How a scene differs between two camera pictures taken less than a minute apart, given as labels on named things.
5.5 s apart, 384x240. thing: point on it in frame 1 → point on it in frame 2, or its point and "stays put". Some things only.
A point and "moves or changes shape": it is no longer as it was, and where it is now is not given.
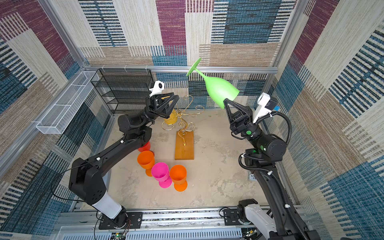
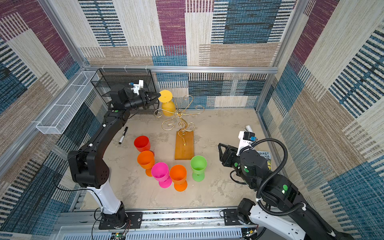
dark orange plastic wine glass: (178, 175) stays put
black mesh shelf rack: (125, 90) stays put
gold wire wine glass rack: (184, 147) stays put
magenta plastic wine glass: (160, 171) stays put
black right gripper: (242, 122) → (229, 153)
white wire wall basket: (57, 119) stays put
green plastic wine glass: (218, 90) → (198, 164)
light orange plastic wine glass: (146, 159) stays put
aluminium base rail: (203, 224) stays put
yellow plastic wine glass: (173, 118) moves or changes shape
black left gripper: (153, 107) → (144, 96)
